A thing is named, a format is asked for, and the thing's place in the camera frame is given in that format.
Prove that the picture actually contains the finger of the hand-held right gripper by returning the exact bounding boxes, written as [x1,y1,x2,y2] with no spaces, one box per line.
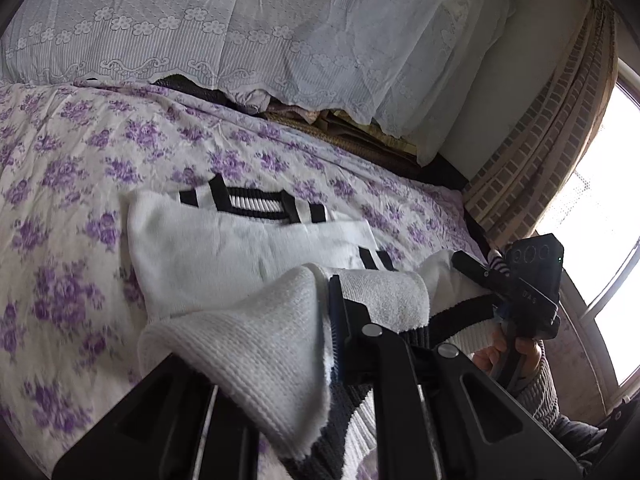
[451,250,509,293]

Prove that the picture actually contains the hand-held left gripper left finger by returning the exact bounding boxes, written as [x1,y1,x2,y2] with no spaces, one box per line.
[51,353,262,480]

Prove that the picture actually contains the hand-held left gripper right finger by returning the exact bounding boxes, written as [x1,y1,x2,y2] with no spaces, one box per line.
[326,274,584,480]

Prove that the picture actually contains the white sweater with black trim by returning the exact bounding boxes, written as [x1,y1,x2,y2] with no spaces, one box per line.
[126,174,507,480]

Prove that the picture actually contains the person's right forearm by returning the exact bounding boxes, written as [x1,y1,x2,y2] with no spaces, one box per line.
[515,350,608,463]

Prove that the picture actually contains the person's right hand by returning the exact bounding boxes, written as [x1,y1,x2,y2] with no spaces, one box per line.
[471,324,545,387]

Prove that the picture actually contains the window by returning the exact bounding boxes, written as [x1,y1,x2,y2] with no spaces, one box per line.
[529,59,640,388]

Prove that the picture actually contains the brick pattern curtain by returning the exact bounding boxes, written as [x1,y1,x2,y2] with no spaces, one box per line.
[462,0,622,252]

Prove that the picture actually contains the black object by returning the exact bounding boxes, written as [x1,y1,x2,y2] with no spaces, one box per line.
[599,394,640,467]

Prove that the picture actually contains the stack of folded woven mats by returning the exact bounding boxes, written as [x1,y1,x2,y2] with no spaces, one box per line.
[260,101,422,172]

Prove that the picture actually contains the purple floral bedsheet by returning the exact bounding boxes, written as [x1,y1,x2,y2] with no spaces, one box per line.
[0,79,488,480]

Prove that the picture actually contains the white lace cover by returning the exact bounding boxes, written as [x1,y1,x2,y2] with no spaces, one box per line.
[0,0,518,167]

